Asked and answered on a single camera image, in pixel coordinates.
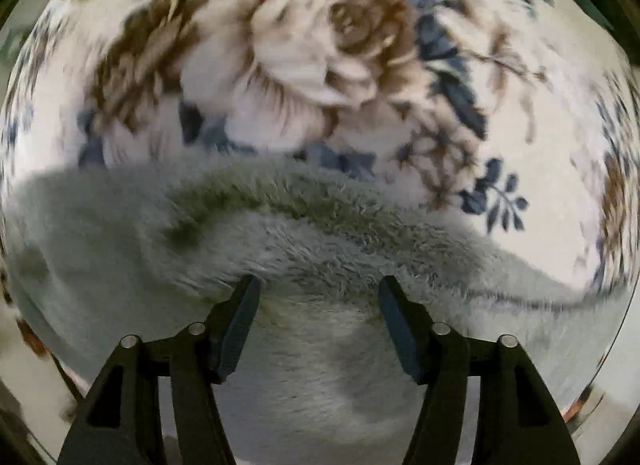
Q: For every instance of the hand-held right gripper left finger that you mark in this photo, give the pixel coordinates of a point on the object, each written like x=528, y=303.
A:
x=240, y=325

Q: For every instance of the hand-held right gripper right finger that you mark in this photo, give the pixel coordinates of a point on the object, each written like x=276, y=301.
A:
x=397, y=330

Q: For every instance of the grey fluffy towel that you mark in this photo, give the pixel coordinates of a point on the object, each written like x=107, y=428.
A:
x=320, y=245

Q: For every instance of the floral printed blanket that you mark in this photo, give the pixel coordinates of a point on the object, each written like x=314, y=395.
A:
x=300, y=45

